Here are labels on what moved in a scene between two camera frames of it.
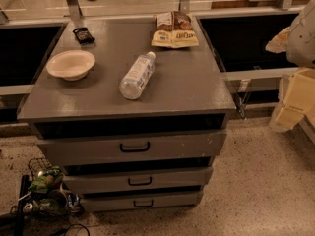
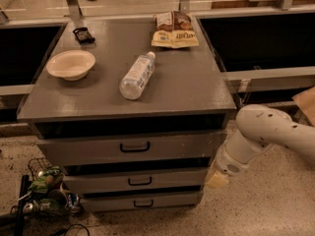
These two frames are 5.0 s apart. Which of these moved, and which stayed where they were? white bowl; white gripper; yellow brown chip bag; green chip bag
Moved: white gripper
Stayed: white bowl; yellow brown chip bag; green chip bag
